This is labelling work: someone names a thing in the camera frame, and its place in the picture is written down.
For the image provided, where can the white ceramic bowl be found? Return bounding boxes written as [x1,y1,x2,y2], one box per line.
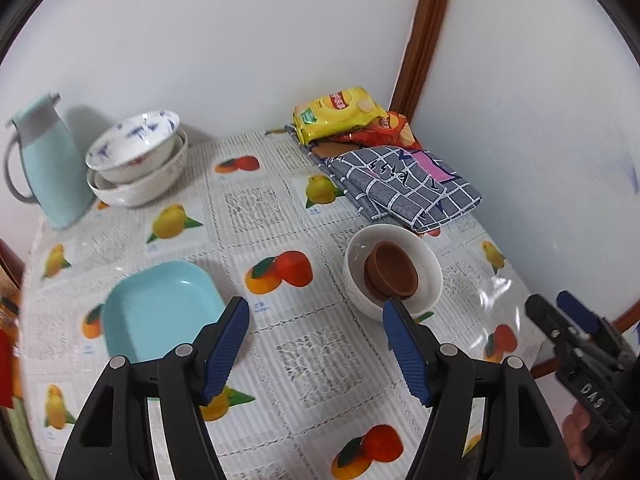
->
[343,224,444,323]

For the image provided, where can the blue square plate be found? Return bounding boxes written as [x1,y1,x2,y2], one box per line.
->
[101,261,226,363]

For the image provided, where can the right hand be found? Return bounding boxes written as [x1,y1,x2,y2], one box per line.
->
[562,403,591,466]

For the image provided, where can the red paper bag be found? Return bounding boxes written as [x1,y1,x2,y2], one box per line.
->
[0,330,13,408]

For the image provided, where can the grey checked cloth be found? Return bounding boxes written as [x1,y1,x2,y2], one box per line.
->
[300,145,482,234]

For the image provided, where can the fruit print tablecloth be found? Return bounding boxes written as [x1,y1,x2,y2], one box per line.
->
[19,128,547,480]

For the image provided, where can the large white porcelain bowl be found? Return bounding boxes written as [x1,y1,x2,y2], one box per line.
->
[86,129,189,208]

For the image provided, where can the orange snack bag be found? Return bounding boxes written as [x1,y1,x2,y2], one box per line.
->
[329,112,422,150]

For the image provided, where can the light blue thermos jug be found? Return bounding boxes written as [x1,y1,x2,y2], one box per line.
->
[3,93,93,230]

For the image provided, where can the blue patterned porcelain bowl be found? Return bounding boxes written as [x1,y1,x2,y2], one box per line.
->
[86,110,181,184]

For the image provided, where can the yellow chips bag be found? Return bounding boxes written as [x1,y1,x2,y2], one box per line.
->
[293,87,387,145]

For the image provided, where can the brown wooden door frame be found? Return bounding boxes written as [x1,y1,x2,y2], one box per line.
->
[390,0,449,122]

